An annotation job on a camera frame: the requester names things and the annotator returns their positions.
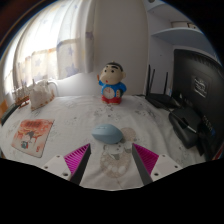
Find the white wall shelf unit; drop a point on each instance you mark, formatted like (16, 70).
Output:
(180, 35)

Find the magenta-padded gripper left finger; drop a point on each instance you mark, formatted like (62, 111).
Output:
(76, 159)

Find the white ceramic pitcher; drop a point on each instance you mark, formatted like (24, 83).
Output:
(41, 95)

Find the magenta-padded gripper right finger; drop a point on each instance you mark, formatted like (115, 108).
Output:
(146, 159)

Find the cartoon boy figurine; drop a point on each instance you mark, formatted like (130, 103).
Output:
(111, 83)

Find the white printed tablecloth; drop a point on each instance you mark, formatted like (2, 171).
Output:
(80, 116)

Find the black router with antennas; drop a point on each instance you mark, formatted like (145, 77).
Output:
(160, 99)

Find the white star print curtain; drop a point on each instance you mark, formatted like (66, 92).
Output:
(56, 43)

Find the orange cartoon print mouse pad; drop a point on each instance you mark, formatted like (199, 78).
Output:
(32, 137)

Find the dark keyboard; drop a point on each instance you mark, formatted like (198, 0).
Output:
(9, 114)

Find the black computer monitor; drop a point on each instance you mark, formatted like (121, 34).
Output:
(200, 90)

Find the light blue computer mouse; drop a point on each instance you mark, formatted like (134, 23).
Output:
(107, 134)

